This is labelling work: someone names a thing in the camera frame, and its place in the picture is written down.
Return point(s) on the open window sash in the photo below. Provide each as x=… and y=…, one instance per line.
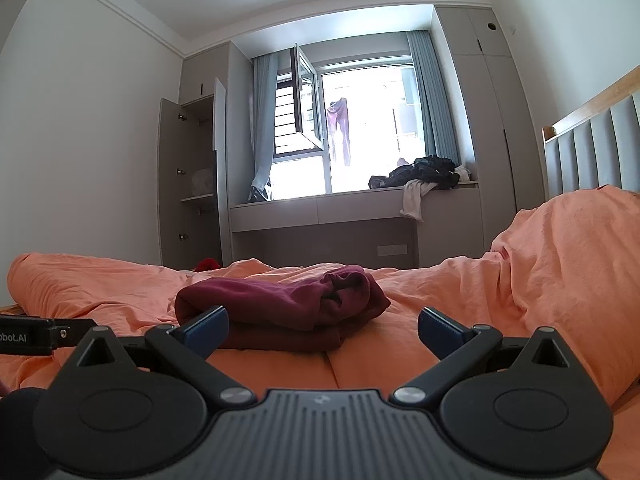
x=298, y=90

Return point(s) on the open grey wardrobe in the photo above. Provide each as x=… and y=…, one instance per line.
x=170, y=185

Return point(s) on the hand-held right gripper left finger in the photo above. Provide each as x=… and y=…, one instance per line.
x=205, y=330

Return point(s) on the small pink garment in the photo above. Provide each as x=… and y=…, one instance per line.
x=402, y=162

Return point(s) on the red fuzzy object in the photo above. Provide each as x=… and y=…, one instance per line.
x=207, y=265

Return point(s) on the light blue sheer curtain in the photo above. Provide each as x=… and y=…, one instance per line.
x=262, y=125

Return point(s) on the light grey garment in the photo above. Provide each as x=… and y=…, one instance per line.
x=463, y=174

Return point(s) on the grey padded wooden headboard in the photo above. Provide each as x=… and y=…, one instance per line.
x=590, y=155

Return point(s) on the white wall socket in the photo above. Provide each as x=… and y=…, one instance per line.
x=392, y=249

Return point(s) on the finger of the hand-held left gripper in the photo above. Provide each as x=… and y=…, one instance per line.
x=75, y=331

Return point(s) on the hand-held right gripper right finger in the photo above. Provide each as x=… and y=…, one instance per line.
x=442, y=330

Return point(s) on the tall closed grey wardrobe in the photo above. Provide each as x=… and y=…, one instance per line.
x=492, y=135

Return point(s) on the window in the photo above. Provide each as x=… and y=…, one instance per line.
x=370, y=125

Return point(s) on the grey window seat cabinet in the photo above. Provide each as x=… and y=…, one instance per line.
x=300, y=215

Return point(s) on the white garment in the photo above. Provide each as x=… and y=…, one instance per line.
x=412, y=202

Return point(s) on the blue-grey thick curtain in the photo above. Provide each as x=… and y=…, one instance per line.
x=435, y=100

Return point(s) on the hanging purple garment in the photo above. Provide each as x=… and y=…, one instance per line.
x=342, y=130

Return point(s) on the dark red long-sleeve sweater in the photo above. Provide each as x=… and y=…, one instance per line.
x=280, y=300

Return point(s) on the pile of dark clothes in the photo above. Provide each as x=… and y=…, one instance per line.
x=425, y=170

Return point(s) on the small dark object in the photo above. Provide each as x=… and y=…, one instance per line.
x=258, y=195

